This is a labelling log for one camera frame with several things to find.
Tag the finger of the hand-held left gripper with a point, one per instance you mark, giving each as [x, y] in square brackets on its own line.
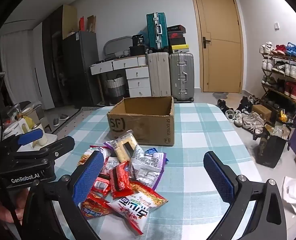
[30, 136]
[61, 145]

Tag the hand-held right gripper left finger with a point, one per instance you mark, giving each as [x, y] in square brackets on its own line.
[87, 177]

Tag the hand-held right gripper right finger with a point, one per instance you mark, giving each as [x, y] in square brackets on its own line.
[218, 177]

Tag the small red white packet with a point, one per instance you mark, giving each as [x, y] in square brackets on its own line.
[101, 186]

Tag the orange red snack packet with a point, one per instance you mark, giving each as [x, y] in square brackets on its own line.
[86, 156]

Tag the red packet with blue print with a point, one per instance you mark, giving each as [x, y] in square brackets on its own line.
[95, 208]

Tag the red black snack packet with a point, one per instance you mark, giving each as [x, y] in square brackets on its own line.
[121, 180]

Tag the clear yellow biscuit packet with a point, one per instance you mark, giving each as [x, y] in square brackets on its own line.
[124, 147]

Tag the blue snack packet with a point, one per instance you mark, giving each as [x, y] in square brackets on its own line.
[151, 152]

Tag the brown cardboard box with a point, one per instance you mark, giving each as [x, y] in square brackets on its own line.
[140, 127]

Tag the person's left hand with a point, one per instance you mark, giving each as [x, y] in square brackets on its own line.
[17, 202]

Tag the white appliance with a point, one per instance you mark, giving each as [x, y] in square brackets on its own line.
[12, 130]

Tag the grey slipper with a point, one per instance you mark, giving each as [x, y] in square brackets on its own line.
[56, 123]
[64, 117]

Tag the black paper bag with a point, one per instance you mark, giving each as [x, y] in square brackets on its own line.
[270, 152]

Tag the pile of sneakers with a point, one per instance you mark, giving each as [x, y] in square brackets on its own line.
[248, 121]

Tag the white curtain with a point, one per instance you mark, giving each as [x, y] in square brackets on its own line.
[17, 67]

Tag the white plastic bag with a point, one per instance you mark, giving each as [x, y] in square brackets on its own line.
[294, 192]

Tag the small cardboard box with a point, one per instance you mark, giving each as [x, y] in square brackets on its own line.
[262, 112]

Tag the woven laundry basket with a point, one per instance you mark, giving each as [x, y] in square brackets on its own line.
[115, 87]

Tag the clear plastic bag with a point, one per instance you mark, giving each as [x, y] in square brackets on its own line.
[282, 131]

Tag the dark refrigerator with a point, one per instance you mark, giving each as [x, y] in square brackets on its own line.
[80, 67]

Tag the grey door mat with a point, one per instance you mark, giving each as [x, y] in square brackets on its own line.
[220, 95]

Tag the wooden glass-door cabinet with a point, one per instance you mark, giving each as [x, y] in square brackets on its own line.
[55, 55]

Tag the yellow bag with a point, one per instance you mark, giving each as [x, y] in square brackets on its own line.
[283, 117]

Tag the white desk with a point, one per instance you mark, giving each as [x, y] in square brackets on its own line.
[112, 63]

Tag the white drawer cabinet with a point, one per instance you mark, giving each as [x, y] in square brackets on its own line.
[137, 80]

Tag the silver suitcase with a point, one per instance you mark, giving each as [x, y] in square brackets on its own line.
[181, 77]

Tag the grey oval mirror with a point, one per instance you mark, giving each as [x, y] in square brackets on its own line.
[112, 42]

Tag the beige suitcase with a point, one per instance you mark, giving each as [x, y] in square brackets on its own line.
[159, 75]

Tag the red flat box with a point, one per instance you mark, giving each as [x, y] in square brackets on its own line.
[82, 24]

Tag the wooden door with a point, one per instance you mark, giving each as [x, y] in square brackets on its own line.
[220, 55]

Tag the flat cardboard carton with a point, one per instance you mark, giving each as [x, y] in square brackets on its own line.
[91, 23]

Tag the wooden shoe rack with shoes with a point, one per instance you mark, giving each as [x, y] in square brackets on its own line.
[288, 70]

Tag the black labelled pouch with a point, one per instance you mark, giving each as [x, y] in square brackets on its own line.
[138, 40]

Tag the yellow black shoe box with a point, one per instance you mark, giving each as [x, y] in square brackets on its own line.
[180, 48]

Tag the teal suitcase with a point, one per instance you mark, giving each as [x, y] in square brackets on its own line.
[154, 30]

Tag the red black shoe box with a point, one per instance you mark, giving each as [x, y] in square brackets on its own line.
[175, 35]

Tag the white light switch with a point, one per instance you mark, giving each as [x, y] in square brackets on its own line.
[277, 26]

